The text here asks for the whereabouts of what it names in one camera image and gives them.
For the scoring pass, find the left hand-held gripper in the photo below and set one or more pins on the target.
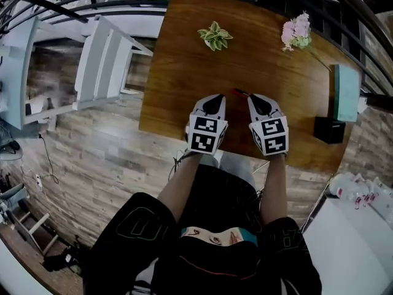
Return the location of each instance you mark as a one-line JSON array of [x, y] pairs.
[[205, 137]]

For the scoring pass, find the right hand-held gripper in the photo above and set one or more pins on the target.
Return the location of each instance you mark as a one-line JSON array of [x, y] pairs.
[[270, 137]]

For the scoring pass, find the red pen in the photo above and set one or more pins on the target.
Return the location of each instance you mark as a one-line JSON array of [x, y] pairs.
[[239, 92]]

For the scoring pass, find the black square pen holder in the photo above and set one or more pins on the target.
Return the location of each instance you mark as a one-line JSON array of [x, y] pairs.
[[328, 131]]

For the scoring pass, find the person's right forearm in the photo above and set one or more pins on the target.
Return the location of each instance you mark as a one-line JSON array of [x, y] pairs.
[[274, 189]]

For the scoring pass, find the person's left forearm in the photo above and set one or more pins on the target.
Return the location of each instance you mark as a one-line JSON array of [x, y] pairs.
[[181, 189]]

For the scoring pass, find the small green potted plant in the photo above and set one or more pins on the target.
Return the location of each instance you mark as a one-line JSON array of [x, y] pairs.
[[215, 35]]

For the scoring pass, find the teal book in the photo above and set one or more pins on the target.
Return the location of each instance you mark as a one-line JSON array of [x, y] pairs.
[[347, 91]]

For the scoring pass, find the pink artificial flower bouquet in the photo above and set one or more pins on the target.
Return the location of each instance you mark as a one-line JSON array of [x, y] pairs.
[[296, 31]]

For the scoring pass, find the white rectangular box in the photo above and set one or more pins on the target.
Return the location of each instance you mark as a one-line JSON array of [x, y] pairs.
[[362, 104]]

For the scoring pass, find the white slatted chair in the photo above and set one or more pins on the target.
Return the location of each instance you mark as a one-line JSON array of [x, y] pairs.
[[92, 66]]

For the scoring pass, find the person's black printed shirt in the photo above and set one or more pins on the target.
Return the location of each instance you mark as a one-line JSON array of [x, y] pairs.
[[215, 266]]

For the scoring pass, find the white power strip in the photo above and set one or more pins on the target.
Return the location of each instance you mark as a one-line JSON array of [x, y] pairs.
[[39, 181]]

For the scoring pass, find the pale blue desk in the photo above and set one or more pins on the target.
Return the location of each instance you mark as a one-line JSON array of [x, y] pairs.
[[15, 88]]

